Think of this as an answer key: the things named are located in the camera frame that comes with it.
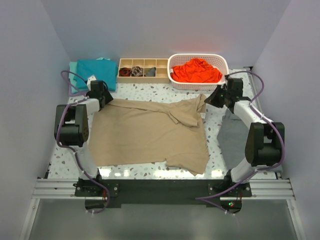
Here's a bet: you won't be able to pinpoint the folded teal t shirt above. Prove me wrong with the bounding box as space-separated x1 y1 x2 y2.
73 59 118 92

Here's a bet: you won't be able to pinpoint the red black rolled socks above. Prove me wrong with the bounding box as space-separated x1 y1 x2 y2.
119 67 132 77

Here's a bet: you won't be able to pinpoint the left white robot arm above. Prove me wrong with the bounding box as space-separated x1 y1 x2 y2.
54 80 113 196

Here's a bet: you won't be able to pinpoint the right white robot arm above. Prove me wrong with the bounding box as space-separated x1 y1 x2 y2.
204 78 285 197

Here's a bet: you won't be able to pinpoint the grey folded cloth piece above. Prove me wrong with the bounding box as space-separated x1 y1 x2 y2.
144 67 156 77

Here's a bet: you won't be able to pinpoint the purple cable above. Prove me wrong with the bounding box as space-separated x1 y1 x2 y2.
55 70 111 215
195 70 286 216

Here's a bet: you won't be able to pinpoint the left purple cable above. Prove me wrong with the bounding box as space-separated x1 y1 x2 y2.
55 70 111 215

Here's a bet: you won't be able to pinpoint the orange t shirt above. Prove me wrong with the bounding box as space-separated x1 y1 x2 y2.
170 58 223 84

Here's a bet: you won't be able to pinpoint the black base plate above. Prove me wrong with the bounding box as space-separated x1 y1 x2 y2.
73 179 252 213

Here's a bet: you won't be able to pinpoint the aluminium rail frame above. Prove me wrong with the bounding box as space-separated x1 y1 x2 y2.
18 67 307 240

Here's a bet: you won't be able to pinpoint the beige t shirt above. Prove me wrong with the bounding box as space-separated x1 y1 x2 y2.
88 94 210 175

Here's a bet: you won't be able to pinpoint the folded light turquoise shirt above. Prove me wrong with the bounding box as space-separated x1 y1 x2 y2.
68 57 111 88

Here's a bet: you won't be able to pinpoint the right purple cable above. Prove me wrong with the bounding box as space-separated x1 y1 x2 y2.
195 70 286 216

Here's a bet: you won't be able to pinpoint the wooden compartment organizer tray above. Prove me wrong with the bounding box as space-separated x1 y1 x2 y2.
117 58 170 84

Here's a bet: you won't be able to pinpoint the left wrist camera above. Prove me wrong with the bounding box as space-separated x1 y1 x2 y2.
86 75 97 91

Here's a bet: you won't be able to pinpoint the folded grey t shirt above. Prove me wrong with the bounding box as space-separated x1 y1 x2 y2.
216 108 285 173

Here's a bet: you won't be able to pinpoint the white plastic laundry basket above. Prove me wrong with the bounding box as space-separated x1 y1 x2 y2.
167 53 229 91

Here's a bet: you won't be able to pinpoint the patterned rolled socks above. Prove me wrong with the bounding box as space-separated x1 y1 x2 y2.
131 65 144 77

